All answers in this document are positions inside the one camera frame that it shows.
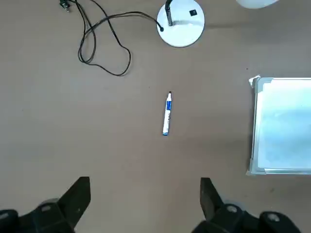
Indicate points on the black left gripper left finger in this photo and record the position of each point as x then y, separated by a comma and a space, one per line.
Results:
60, 213

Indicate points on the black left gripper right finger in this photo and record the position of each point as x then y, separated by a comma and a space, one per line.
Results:
226, 216

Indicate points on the blue and white marker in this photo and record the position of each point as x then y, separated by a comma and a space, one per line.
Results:
167, 116

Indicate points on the silver framed whiteboard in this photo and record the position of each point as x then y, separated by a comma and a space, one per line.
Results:
284, 126

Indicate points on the white desk lamp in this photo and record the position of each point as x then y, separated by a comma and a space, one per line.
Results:
182, 34

